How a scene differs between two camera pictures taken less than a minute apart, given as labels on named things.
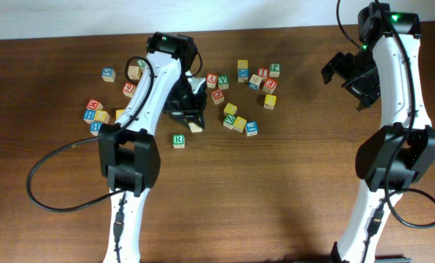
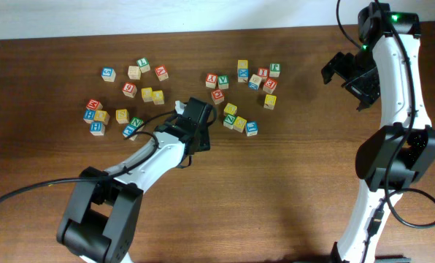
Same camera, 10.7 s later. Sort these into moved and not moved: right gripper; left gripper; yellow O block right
Moved: left gripper
Not moved: right gripper; yellow O block right
